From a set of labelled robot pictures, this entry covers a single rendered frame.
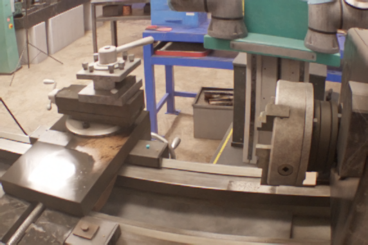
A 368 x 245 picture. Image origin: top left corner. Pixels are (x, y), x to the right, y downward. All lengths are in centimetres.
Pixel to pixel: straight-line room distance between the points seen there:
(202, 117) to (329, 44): 161
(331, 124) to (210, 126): 226
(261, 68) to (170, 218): 103
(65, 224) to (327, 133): 69
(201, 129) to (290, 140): 231
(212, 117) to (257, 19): 133
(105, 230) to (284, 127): 50
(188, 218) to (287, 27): 105
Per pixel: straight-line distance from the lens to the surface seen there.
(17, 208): 113
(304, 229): 123
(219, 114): 302
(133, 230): 103
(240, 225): 121
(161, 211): 127
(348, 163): 72
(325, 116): 88
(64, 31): 618
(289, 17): 186
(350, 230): 83
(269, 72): 205
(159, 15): 297
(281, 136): 82
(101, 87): 128
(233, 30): 177
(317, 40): 172
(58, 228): 102
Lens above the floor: 154
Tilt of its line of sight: 26 degrees down
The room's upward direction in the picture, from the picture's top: 2 degrees counter-clockwise
